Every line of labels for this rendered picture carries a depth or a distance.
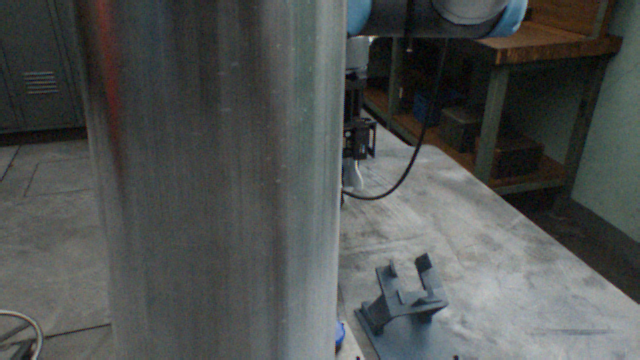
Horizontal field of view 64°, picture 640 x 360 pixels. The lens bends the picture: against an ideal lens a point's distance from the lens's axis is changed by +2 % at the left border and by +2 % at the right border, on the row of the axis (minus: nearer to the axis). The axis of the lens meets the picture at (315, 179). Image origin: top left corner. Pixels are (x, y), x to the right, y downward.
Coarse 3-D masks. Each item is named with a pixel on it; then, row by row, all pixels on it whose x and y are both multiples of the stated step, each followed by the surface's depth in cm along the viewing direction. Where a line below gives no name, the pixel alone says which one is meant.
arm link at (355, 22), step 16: (352, 0) 46; (368, 0) 47; (384, 0) 48; (400, 0) 48; (352, 16) 47; (368, 16) 48; (384, 16) 49; (400, 16) 49; (352, 32) 48; (368, 32) 51; (384, 32) 51; (400, 32) 50
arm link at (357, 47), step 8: (352, 40) 60; (360, 40) 61; (368, 40) 62; (352, 48) 61; (360, 48) 61; (368, 48) 63; (352, 56) 61; (360, 56) 62; (352, 64) 62; (360, 64) 62; (352, 72) 63
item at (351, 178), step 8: (344, 160) 73; (352, 160) 72; (344, 168) 74; (352, 168) 72; (344, 176) 74; (352, 176) 73; (360, 176) 71; (344, 184) 75; (352, 184) 74; (360, 184) 71
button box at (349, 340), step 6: (342, 324) 64; (348, 330) 63; (348, 336) 62; (342, 342) 61; (348, 342) 61; (354, 342) 61; (336, 348) 60; (342, 348) 60; (348, 348) 60; (354, 348) 60; (336, 354) 59; (342, 354) 59; (348, 354) 59; (354, 354) 59; (360, 354) 59
